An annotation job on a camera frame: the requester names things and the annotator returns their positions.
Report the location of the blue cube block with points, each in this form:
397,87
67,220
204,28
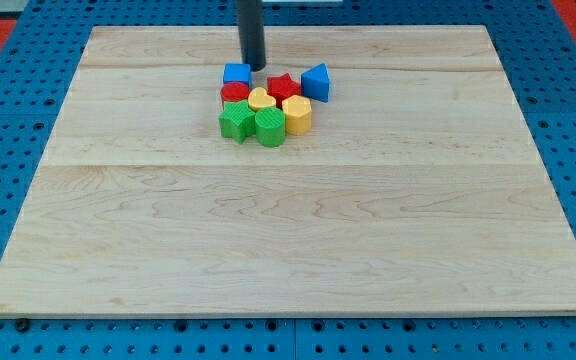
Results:
237,72

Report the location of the green star block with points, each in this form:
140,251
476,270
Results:
237,121

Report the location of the red star block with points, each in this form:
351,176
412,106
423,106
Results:
282,87

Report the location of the green cylinder block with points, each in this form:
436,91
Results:
270,127

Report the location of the yellow hexagon block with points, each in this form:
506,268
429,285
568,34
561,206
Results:
298,114

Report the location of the yellow heart block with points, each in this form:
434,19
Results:
259,99

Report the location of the blue triangular prism block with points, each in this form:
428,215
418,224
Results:
315,83

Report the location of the red cylinder block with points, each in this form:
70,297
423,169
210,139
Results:
234,92

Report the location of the light wooden board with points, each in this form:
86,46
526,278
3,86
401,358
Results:
418,191

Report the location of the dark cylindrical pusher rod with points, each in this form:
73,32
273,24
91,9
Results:
250,23

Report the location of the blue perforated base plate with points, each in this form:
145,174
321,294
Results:
40,45

